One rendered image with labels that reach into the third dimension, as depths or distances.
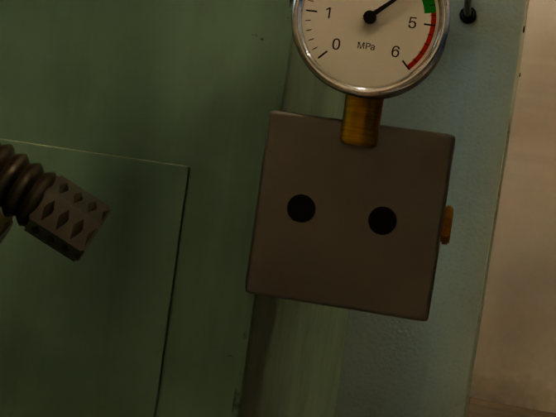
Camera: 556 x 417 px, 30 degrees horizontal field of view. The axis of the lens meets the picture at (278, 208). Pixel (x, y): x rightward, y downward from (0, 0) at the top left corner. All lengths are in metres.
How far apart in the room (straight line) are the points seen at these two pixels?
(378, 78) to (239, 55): 0.09
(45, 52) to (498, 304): 2.46
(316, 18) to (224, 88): 0.08
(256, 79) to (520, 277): 2.44
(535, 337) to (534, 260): 0.21
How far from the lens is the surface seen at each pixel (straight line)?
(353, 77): 0.42
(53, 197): 0.40
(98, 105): 0.50
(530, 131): 2.89
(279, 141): 0.45
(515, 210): 2.89
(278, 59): 0.48
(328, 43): 0.42
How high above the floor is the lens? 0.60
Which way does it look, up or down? 3 degrees down
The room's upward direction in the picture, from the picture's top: 8 degrees clockwise
